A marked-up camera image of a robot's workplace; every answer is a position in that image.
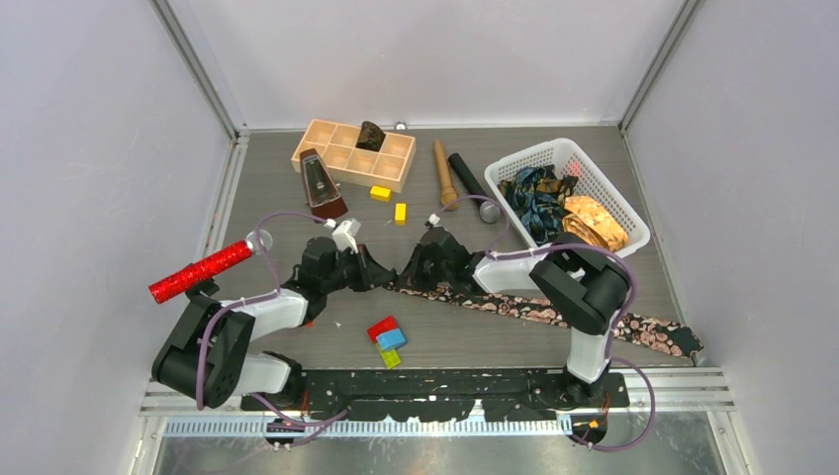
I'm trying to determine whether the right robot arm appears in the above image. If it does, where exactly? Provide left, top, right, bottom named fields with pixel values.
left=394, top=227, right=636, bottom=407

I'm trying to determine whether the black pink floral tie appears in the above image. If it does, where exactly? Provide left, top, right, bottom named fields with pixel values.
left=385, top=282, right=704, bottom=358

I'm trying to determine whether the brown wooden metronome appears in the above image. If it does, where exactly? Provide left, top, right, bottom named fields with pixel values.
left=299, top=148, right=348, bottom=220

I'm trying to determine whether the orange gold tie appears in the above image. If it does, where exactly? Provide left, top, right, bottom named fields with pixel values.
left=562, top=196, right=628, bottom=252

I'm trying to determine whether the yellow green translucent brick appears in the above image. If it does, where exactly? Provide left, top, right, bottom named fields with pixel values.
left=376, top=344, right=402, bottom=369

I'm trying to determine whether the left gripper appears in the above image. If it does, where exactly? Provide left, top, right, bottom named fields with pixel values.
left=322, top=244, right=393, bottom=294

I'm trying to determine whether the wooden compartment tray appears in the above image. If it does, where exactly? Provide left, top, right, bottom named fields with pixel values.
left=291, top=119, right=416, bottom=193

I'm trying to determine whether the blue patterned tie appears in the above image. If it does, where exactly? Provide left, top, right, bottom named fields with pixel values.
left=499, top=165, right=579, bottom=245

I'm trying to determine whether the yellow block upright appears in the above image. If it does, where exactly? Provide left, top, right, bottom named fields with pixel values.
left=394, top=203, right=408, bottom=226

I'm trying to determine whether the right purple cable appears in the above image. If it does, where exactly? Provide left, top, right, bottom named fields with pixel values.
left=425, top=196, right=657, bottom=455

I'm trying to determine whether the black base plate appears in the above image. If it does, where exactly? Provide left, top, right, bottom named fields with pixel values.
left=241, top=368, right=629, bottom=423

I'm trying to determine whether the white plastic basket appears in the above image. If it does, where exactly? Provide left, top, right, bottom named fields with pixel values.
left=484, top=138, right=651, bottom=257

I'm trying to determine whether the red glitter microphone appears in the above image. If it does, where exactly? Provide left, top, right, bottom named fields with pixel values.
left=148, top=230, right=273, bottom=304

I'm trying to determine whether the black microphone silver head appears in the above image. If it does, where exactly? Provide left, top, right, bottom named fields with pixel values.
left=447, top=153, right=501, bottom=224

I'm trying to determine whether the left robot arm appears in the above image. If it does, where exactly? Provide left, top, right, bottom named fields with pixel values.
left=150, top=237, right=396, bottom=410

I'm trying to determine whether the yellow block near tray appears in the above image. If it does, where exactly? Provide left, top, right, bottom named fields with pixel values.
left=369, top=186, right=393, bottom=202

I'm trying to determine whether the blue toy brick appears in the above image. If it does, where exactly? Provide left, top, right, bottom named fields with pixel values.
left=376, top=329, right=407, bottom=351

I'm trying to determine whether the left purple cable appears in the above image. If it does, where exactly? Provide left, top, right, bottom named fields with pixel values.
left=194, top=210, right=352, bottom=450

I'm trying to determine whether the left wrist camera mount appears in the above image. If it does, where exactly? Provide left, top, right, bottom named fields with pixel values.
left=325, top=219, right=361, bottom=253

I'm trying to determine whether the purple cable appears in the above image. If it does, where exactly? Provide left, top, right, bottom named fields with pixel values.
left=425, top=196, right=657, bottom=455
left=194, top=210, right=352, bottom=450

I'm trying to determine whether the red toy brick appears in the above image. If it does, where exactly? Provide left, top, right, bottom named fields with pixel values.
left=367, top=316, right=400, bottom=342

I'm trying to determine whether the dark rolled tie in tray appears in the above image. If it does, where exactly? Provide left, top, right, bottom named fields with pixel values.
left=355, top=121, right=387, bottom=152

